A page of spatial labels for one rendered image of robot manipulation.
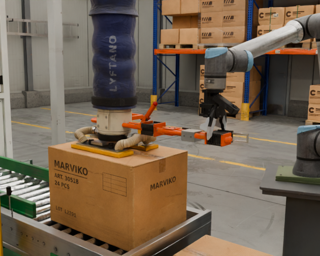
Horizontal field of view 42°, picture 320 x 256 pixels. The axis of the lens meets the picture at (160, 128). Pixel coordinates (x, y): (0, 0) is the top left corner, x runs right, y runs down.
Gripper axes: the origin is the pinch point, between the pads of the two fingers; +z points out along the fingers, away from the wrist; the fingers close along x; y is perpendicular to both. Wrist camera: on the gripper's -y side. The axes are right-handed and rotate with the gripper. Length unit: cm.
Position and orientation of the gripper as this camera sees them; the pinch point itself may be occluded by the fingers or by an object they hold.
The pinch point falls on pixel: (217, 137)
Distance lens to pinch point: 174.6
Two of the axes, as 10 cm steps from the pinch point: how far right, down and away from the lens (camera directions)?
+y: -7.9, -1.2, 6.1
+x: -6.2, 1.3, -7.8
